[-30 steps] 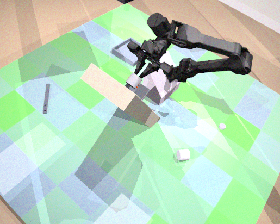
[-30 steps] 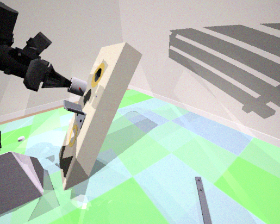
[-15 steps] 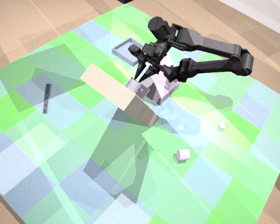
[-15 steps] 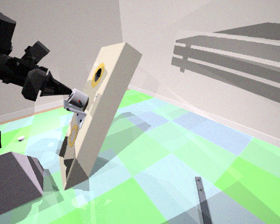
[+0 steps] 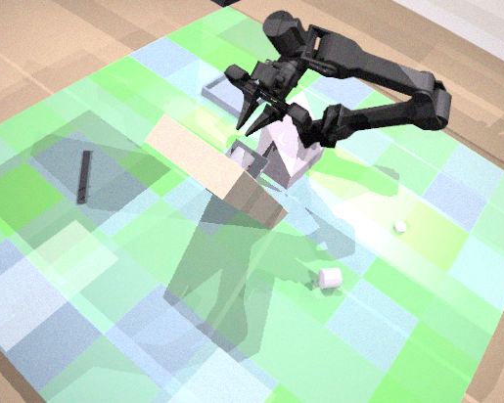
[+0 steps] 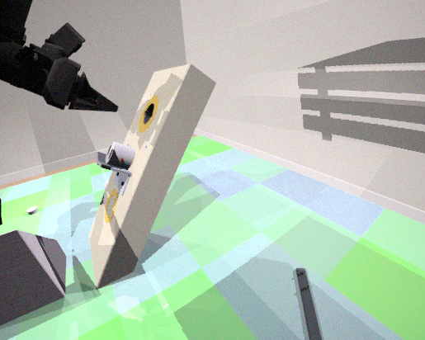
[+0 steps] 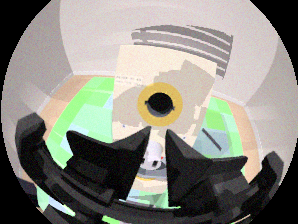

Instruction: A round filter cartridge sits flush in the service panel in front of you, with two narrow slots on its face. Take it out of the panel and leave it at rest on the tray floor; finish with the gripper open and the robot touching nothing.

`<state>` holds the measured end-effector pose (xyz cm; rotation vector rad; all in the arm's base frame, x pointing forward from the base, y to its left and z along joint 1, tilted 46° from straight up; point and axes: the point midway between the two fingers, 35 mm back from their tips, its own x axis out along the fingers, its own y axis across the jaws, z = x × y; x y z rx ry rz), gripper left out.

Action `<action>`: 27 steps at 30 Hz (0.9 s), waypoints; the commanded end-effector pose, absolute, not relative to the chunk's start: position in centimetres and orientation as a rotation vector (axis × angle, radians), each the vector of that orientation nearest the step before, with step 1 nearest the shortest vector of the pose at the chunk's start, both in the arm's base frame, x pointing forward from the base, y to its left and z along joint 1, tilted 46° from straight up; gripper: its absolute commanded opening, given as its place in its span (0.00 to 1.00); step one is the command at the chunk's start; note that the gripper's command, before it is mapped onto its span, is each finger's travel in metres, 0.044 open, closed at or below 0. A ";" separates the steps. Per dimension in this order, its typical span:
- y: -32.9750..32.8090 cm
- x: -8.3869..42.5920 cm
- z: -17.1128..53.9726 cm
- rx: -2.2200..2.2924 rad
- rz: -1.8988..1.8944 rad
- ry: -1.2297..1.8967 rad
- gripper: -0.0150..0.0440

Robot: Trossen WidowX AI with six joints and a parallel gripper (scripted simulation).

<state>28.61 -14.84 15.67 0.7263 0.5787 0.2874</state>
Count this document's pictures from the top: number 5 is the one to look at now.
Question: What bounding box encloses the cream flat panel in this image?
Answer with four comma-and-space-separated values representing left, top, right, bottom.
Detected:
144, 113, 289, 230

